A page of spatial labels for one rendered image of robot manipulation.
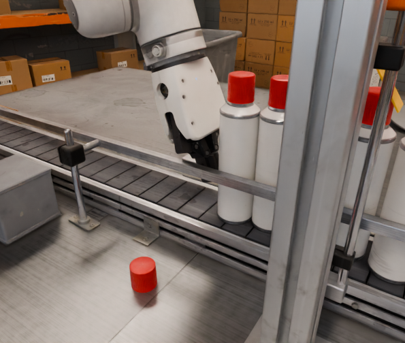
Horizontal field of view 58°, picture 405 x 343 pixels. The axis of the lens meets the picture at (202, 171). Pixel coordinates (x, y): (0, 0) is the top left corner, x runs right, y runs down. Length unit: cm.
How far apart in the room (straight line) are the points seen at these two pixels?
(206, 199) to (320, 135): 33
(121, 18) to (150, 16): 3
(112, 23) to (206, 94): 15
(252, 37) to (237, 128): 374
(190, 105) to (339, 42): 26
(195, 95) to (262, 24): 364
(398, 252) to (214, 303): 22
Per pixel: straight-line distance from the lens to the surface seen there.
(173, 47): 47
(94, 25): 46
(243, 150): 46
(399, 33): 32
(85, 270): 54
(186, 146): 48
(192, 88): 48
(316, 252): 30
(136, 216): 61
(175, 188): 60
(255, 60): 419
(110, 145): 59
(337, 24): 25
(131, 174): 66
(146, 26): 48
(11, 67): 413
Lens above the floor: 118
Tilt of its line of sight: 28 degrees down
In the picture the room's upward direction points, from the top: straight up
